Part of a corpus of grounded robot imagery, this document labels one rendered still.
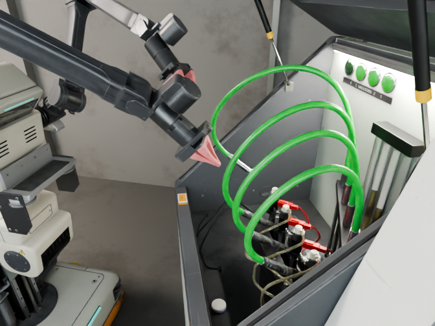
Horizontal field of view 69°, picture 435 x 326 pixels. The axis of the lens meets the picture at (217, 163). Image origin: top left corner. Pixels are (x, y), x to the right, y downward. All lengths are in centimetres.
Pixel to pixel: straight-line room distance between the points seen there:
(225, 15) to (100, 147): 158
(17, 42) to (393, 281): 73
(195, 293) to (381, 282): 43
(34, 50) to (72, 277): 138
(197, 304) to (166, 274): 137
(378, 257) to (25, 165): 105
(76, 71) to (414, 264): 65
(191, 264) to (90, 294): 97
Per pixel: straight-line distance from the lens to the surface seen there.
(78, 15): 136
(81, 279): 187
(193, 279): 84
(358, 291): 60
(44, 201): 136
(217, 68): 240
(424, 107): 52
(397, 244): 53
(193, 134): 73
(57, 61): 70
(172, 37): 95
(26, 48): 71
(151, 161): 288
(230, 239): 112
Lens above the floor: 158
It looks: 29 degrees down
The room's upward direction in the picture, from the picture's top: straight up
